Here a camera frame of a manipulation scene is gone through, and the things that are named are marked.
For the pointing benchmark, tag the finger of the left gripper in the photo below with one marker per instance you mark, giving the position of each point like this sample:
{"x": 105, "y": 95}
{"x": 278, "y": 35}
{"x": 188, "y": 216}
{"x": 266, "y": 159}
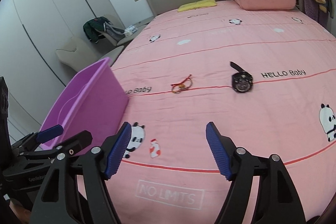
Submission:
{"x": 74, "y": 144}
{"x": 49, "y": 134}

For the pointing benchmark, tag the dark green jacket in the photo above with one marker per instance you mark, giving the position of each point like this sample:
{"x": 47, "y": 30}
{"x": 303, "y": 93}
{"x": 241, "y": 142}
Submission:
{"x": 92, "y": 29}

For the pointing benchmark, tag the beige far chair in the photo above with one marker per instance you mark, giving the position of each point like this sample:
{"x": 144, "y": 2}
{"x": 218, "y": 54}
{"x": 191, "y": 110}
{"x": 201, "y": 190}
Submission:
{"x": 116, "y": 22}

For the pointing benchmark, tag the purple plastic basin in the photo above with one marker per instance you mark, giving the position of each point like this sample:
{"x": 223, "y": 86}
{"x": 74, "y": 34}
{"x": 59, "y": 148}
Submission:
{"x": 94, "y": 101}

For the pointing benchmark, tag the white tissue pack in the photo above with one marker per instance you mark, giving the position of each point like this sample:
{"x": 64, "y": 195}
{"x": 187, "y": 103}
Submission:
{"x": 129, "y": 31}

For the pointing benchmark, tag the person's left hand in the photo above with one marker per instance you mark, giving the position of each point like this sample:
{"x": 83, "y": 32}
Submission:
{"x": 22, "y": 214}

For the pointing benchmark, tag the white wardrobe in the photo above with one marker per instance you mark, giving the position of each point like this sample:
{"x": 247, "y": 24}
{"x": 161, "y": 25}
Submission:
{"x": 34, "y": 33}

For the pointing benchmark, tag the black wrist watch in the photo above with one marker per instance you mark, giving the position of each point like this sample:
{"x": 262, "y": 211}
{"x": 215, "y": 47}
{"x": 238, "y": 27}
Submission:
{"x": 241, "y": 81}

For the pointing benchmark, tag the pink bed sheet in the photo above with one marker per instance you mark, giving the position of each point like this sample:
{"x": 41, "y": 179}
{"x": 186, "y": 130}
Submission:
{"x": 177, "y": 76}

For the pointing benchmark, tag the beige near chair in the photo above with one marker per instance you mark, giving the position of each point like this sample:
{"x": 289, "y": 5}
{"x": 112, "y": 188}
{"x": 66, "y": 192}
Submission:
{"x": 78, "y": 55}

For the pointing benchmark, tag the beige chair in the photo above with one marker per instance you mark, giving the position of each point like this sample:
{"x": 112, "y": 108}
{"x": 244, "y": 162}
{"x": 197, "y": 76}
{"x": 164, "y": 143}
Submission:
{"x": 78, "y": 55}
{"x": 116, "y": 22}

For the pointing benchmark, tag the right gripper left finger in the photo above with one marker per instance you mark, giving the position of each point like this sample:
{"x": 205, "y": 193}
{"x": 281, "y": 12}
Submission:
{"x": 113, "y": 149}

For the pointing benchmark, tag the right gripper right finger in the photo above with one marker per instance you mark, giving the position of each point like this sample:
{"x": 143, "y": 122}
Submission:
{"x": 223, "y": 149}

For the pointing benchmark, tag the yellow small pillow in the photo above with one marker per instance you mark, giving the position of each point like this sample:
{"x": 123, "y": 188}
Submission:
{"x": 197, "y": 5}

